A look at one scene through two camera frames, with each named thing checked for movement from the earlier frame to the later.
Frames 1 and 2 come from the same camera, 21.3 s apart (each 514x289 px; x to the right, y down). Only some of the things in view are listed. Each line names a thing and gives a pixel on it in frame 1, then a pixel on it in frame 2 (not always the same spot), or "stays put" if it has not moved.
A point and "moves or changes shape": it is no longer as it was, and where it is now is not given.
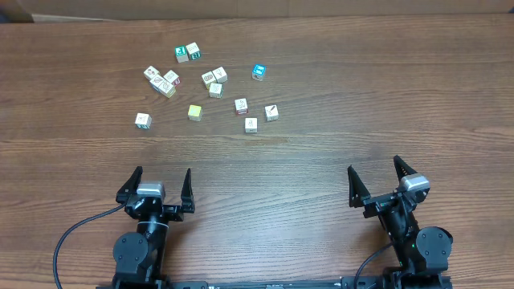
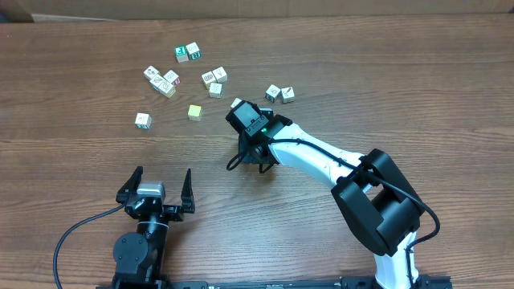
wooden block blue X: x=271 y=112 moves or changes shape
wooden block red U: x=173 y=77 stays put
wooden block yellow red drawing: x=208 y=79 stays put
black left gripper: x=175 y=211 stays put
